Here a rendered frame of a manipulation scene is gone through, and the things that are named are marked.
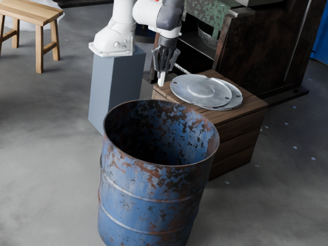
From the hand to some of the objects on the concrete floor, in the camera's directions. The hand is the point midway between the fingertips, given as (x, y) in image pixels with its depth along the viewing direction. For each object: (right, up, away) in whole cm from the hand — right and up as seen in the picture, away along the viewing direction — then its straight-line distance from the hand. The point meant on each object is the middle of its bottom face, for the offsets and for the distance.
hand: (161, 77), depth 216 cm
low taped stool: (-84, +20, +90) cm, 125 cm away
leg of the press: (+58, -9, +88) cm, 106 cm away
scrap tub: (-7, -62, -14) cm, 64 cm away
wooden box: (+18, -35, +34) cm, 52 cm away
